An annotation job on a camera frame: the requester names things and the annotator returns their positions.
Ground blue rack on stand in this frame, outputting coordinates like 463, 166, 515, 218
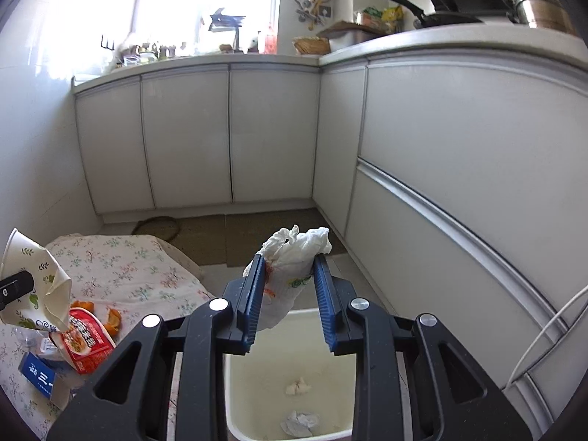
209, 8, 247, 52

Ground narrow white cabinet door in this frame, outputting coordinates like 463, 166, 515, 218
313, 64, 368, 249

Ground floral tablecloth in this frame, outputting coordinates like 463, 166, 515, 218
0, 234, 216, 441

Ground stainless steel pot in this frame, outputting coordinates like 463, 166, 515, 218
508, 0, 578, 36

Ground clear plastic wrapper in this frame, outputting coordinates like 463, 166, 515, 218
14, 326, 62, 360

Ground white plastic bin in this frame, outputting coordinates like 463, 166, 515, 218
223, 309, 359, 441

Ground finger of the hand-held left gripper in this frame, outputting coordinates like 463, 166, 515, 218
0, 271, 35, 308

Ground green and yellow snack bags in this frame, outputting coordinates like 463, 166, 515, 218
363, 6, 405, 34

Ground red snack packet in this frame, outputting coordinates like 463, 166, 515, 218
57, 309, 115, 375

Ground grey crumpled tissue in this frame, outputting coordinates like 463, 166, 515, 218
280, 411, 320, 437

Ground white cabinet drawer front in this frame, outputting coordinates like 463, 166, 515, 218
357, 55, 588, 295
345, 158, 570, 391

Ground grey kitchen countertop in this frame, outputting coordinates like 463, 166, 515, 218
72, 21, 588, 97

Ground floral paper cup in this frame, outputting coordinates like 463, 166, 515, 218
0, 228, 73, 334

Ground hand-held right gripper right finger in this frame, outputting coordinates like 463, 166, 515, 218
312, 254, 534, 441

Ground row of small jars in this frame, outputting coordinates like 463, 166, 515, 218
120, 41, 190, 64

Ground blue cardboard box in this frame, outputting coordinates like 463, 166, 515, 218
18, 351, 71, 409

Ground white cable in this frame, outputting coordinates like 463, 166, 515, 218
503, 285, 588, 392

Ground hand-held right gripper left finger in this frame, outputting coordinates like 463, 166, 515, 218
46, 254, 268, 441

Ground white plastic bag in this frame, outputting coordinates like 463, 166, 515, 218
243, 225, 332, 331

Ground wicker basket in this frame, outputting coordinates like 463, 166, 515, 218
293, 37, 331, 55

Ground black frying pan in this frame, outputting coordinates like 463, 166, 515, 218
370, 0, 484, 29

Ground olive floor mat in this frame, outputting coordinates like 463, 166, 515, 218
177, 214, 227, 267
225, 208, 348, 267

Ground dark round mat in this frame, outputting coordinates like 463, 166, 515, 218
131, 217, 181, 242

